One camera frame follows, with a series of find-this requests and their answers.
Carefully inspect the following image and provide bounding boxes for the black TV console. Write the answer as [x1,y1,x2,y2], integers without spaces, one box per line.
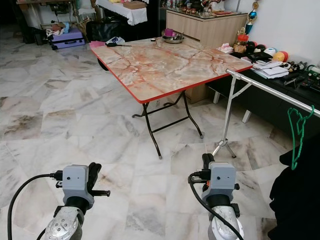
[205,50,320,133]

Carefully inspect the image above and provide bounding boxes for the orange ball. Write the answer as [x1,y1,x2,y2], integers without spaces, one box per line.
[274,50,289,62]

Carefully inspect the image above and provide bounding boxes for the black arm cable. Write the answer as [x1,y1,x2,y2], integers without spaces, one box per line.
[189,175,236,240]
[7,173,56,240]

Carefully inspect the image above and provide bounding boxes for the metal bowl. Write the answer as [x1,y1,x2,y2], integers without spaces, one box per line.
[162,34,185,45]

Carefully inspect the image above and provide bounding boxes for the white plastic bag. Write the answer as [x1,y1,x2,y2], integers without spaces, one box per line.
[105,36,126,47]

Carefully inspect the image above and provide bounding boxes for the black bag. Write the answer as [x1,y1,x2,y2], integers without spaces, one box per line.
[86,20,121,42]

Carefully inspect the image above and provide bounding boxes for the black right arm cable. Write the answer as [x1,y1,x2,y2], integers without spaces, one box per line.
[189,175,236,240]

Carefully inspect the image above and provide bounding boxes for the black utensil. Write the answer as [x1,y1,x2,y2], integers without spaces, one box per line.
[106,42,132,48]

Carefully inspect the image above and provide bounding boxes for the table with white cloth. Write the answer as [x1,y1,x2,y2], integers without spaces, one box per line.
[95,0,148,26]

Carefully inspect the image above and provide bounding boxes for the gold and blue trophy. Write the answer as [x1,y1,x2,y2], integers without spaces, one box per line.
[246,0,261,36]

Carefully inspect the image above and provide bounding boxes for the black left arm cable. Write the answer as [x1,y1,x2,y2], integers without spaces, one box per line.
[7,173,56,240]

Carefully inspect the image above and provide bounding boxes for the green plastic hanger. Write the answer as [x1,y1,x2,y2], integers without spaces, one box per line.
[288,105,315,166]

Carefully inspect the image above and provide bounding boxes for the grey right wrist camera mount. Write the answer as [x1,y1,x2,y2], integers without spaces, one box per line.
[209,161,238,201]

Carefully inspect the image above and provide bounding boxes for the navy garment with red stripe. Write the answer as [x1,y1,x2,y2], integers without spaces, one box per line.
[269,146,320,240]

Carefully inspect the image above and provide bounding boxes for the light wooden cabinet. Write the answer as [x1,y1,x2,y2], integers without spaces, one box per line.
[166,9,248,51]

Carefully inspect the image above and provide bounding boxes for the silver metal clothes rack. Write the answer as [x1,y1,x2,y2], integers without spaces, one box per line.
[211,69,320,160]

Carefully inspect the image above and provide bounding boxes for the purple suitcase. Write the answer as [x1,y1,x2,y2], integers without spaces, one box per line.
[51,27,86,50]

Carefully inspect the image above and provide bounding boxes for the pink tissue pack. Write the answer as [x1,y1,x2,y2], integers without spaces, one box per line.
[218,44,234,54]

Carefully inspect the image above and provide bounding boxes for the jar with red lid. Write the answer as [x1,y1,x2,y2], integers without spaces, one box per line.
[236,32,249,53]

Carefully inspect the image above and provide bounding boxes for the stack of white papers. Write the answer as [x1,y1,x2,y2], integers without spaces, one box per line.
[250,60,288,79]

